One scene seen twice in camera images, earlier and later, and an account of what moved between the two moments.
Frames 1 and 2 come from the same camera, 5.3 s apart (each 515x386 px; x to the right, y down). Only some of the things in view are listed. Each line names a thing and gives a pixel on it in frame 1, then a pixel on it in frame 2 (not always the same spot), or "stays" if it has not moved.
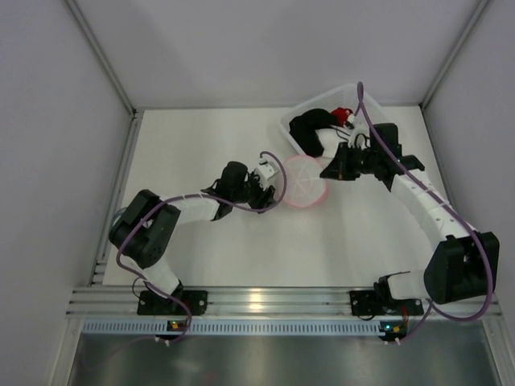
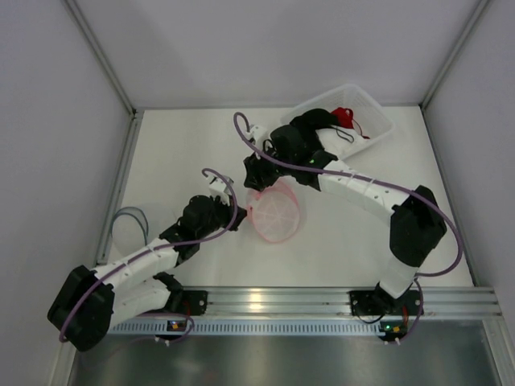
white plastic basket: x=345 y=97 stays
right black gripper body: x=343 y=162 to x=260 y=174
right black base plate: x=364 y=302 stays
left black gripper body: x=262 y=196 to x=224 y=210
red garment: x=340 y=112 stays
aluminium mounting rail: x=250 y=302 stays
